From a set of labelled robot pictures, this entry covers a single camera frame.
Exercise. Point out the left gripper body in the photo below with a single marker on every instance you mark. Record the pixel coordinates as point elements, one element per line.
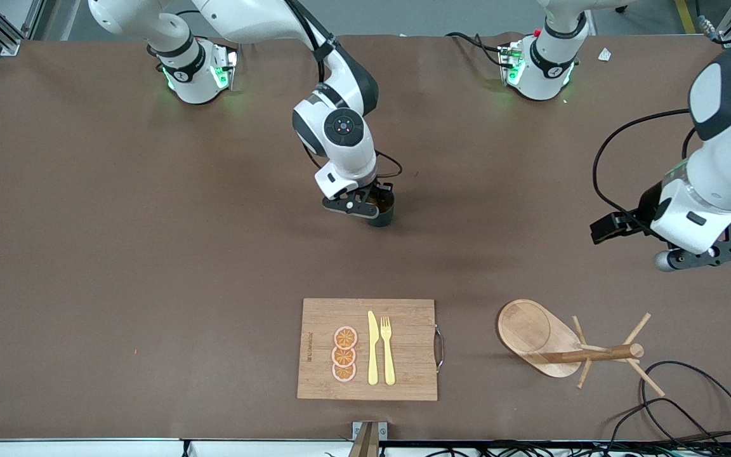
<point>646,204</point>

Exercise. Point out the dark teal ribbed cup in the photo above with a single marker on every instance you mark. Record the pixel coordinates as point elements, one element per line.
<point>386,212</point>

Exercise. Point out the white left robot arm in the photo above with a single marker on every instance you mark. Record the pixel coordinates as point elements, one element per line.
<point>727,146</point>

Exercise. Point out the wooden cup rack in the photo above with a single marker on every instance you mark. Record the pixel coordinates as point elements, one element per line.
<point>527,330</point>

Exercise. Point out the orange slice toy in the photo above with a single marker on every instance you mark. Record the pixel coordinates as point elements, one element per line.
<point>343,373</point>
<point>343,357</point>
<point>344,337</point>

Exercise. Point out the white paper scrap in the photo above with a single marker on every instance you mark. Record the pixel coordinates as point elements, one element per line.
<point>605,54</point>

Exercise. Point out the yellow plastic knife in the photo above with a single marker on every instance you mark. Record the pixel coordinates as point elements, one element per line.
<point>373,355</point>

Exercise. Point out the wooden cutting board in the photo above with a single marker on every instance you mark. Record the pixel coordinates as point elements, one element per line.
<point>410,355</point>

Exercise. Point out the yellow plastic fork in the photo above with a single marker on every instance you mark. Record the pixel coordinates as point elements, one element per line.
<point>389,362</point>

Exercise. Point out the brown table cover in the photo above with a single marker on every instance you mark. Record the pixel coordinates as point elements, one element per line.
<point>150,254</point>

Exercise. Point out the grey metal bracket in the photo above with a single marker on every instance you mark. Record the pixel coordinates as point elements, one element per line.
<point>383,430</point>

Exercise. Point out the brown camera pole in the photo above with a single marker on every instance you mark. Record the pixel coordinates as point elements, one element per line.
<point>365,444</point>

